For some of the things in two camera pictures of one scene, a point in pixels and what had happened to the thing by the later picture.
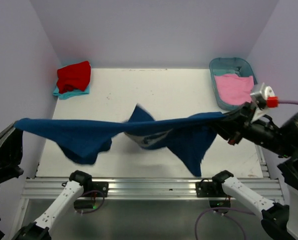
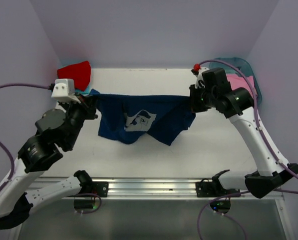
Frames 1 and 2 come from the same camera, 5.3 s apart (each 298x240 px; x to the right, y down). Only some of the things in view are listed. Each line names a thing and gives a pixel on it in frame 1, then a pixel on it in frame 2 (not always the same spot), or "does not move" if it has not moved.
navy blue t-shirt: (85, 141) -> (124, 119)
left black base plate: (102, 186) does not move
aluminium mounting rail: (158, 188) does not move
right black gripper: (234, 122) -> (195, 106)
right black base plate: (210, 189) does not move
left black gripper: (5, 151) -> (88, 103)
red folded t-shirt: (76, 76) does not move
